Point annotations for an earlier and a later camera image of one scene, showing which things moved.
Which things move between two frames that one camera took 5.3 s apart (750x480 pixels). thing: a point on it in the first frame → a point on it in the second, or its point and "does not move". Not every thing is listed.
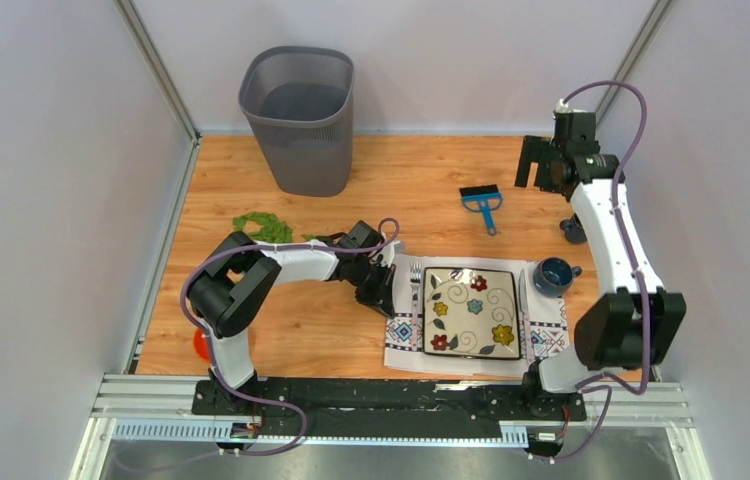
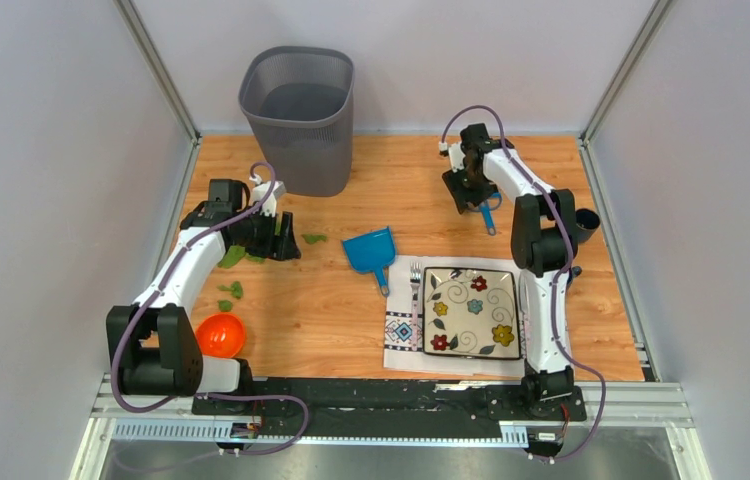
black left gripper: x=383 y=297 → x=283 y=247
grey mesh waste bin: x=299 y=100 does not move
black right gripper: x=534 y=151 → x=462 y=196
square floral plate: x=471 y=313 does not move
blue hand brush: x=482 y=199 does not move
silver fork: x=415 y=278 does not move
